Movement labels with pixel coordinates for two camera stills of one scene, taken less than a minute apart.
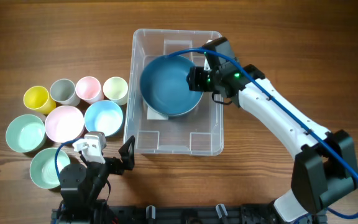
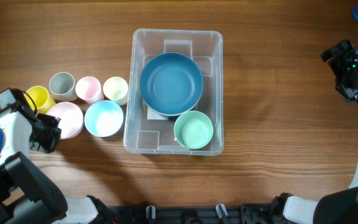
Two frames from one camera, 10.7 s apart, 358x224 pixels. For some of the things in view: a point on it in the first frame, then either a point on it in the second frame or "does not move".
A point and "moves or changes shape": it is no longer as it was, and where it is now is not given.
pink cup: x=89 y=89 does not move
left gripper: x=127 y=155 -> x=47 y=146
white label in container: x=153 y=115 does not move
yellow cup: x=38 y=98 does not move
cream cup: x=115 y=89 does not move
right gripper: x=199 y=80 -> x=347 y=56
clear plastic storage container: x=163 y=116 does not move
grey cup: x=63 y=91 moves or changes shape
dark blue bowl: x=165 y=86 does not move
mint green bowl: x=43 y=167 -> x=193 y=129
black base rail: x=169 y=214 does not move
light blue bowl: x=104 y=116 does not move
